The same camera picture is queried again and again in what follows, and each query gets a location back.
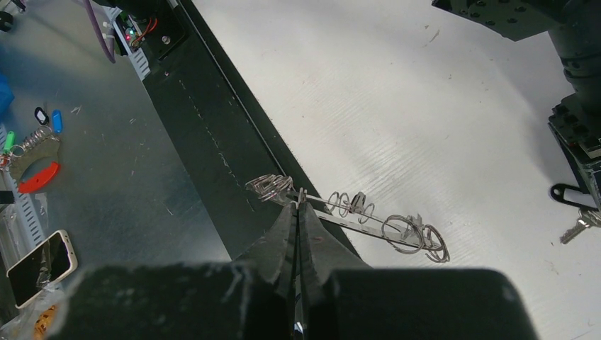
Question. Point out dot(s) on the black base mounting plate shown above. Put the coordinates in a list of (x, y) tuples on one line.
[(222, 135)]

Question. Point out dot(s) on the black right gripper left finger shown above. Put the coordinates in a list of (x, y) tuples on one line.
[(248, 298)]

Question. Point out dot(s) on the white smartphone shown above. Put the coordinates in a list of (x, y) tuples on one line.
[(46, 265)]

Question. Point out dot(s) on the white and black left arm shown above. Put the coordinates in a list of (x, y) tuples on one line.
[(574, 29)]

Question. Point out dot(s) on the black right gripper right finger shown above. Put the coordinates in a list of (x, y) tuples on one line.
[(344, 298)]

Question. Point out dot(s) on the spare ring plate with tags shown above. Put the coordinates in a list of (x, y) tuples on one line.
[(42, 143)]

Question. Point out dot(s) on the white slotted cable duct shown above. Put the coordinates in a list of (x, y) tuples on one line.
[(137, 59)]

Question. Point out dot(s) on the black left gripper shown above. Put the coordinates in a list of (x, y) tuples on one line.
[(578, 135)]

